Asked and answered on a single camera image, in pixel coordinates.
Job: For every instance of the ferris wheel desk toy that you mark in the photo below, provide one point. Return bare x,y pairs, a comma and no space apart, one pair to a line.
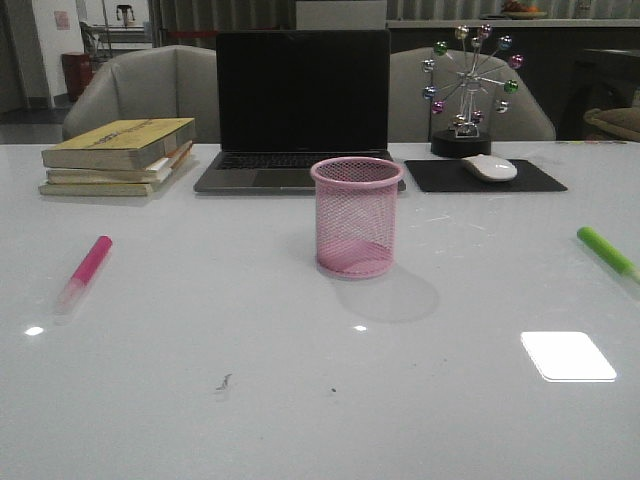
463,136

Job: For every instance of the red bin in background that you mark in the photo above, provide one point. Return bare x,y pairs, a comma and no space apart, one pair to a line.
78,73

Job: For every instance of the white computer mouse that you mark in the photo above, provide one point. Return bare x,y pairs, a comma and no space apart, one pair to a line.
490,168

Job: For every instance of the bottom book in stack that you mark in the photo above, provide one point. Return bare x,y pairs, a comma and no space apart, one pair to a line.
98,190

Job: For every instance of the book in stack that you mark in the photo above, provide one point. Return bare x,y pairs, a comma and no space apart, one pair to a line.
155,173
98,190

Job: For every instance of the beige cushion at right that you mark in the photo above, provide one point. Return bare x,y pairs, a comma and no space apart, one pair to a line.
613,124

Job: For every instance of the green highlighter pen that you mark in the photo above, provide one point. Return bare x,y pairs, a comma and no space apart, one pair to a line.
614,258

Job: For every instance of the grey left armchair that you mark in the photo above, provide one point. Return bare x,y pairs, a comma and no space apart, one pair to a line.
164,82

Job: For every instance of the middle book in stack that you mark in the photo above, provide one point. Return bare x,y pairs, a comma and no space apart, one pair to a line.
155,173

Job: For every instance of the grey laptop with black screen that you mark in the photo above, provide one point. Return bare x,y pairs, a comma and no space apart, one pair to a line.
291,98

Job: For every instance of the yellow top book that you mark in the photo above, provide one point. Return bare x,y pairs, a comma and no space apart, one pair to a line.
121,144

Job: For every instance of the grey armchair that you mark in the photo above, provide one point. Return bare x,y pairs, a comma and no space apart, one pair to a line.
423,98
164,82

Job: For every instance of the fruit bowl on counter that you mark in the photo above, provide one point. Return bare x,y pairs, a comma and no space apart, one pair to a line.
519,10

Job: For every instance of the pink mesh pen holder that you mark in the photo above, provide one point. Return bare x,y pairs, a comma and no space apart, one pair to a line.
355,215

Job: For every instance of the grey right armchair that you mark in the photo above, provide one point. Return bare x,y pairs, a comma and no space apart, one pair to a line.
423,98

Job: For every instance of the pink highlighter pen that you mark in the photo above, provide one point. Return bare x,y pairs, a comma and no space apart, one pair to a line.
82,275

